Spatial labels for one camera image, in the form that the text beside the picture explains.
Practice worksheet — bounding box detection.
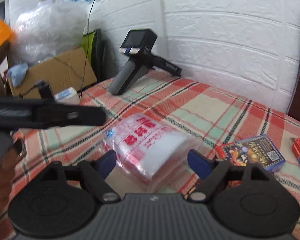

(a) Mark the blue playing card box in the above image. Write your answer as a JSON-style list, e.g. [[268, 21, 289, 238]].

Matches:
[[216, 134, 286, 173]]

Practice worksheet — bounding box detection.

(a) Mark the small white blue box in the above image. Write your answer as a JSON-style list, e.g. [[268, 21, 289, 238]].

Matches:
[[55, 87, 80, 105]]

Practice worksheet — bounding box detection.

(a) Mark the light blue cloth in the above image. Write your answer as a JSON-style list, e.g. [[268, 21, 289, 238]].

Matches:
[[7, 63, 29, 87]]

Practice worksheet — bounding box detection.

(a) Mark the person's left hand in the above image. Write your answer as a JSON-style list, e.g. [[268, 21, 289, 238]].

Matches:
[[0, 138, 25, 211]]

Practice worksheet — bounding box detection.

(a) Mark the plaid bed sheet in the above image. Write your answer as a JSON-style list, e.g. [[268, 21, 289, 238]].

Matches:
[[12, 71, 300, 239]]

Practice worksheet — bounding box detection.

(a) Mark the spare black handheld gripper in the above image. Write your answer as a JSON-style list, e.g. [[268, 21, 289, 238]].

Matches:
[[108, 29, 182, 95]]

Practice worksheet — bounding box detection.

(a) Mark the clear zip bag pack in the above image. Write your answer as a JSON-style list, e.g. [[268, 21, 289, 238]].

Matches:
[[103, 114, 202, 193]]

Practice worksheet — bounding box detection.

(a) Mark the black cable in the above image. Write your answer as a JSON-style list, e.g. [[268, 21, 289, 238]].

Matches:
[[78, 0, 98, 98]]

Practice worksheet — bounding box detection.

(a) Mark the clear plastic bag bundle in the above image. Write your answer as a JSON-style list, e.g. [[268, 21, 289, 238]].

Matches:
[[11, 2, 88, 66]]

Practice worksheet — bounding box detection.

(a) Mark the green black bag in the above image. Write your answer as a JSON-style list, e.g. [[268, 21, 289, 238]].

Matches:
[[82, 29, 105, 82]]

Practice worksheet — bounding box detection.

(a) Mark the brown cardboard box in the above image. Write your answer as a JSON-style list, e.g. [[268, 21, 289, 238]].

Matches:
[[8, 47, 97, 99]]

